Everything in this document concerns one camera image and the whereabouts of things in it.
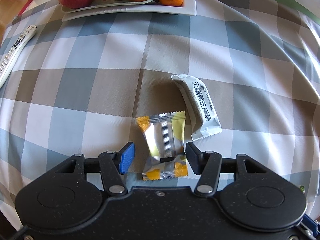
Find white fruit plate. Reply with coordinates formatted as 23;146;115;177
61;0;197;22

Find checkered blue grey tablecloth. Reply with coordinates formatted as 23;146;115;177
1;0;319;228

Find green candy wrapper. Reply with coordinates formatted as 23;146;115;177
299;185;305;194

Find white sesame crisp packet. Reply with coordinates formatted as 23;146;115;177
171;74;222;141

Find silver yellow snack packet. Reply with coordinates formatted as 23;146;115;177
137;111;188;181

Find white remote control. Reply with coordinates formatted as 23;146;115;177
0;24;37;88

